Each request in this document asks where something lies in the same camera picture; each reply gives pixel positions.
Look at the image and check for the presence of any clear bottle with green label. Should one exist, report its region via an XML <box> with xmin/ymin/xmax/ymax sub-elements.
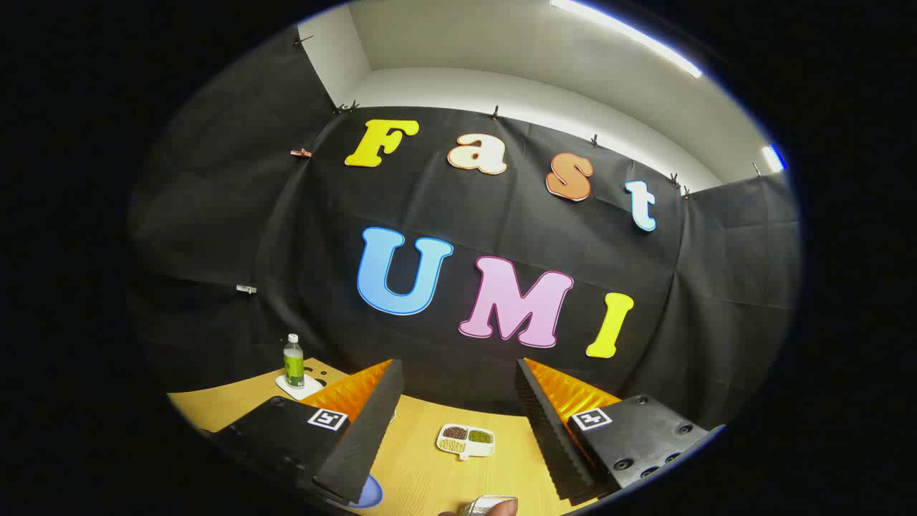
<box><xmin>283</xmin><ymin>333</ymin><xmax>306</xmax><ymax>390</ymax></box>

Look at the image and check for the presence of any white divided tray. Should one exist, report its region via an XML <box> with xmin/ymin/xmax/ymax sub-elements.
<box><xmin>436</xmin><ymin>423</ymin><xmax>496</xmax><ymax>461</ymax></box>

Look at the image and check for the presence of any blue round plate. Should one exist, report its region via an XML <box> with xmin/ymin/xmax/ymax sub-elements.
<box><xmin>337</xmin><ymin>473</ymin><xmax>384</xmax><ymax>510</ymax></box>

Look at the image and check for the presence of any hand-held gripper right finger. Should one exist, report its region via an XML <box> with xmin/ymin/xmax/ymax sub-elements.
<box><xmin>514</xmin><ymin>357</ymin><xmax>726</xmax><ymax>502</ymax></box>

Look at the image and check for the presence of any row of black clamps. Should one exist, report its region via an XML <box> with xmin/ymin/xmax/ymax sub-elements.
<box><xmin>292</xmin><ymin>32</ymin><xmax>764</xmax><ymax>200</ymax></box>

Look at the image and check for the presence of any clear glass tray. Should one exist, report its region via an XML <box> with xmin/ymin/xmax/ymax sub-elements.
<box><xmin>458</xmin><ymin>494</ymin><xmax>518</xmax><ymax>516</ymax></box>

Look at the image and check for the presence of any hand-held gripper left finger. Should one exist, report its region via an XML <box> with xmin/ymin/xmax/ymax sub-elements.
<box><xmin>204</xmin><ymin>358</ymin><xmax>405</xmax><ymax>506</ymax></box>

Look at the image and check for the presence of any white square coaster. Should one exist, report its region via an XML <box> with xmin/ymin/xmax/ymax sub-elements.
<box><xmin>276</xmin><ymin>373</ymin><xmax>325</xmax><ymax>401</ymax></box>

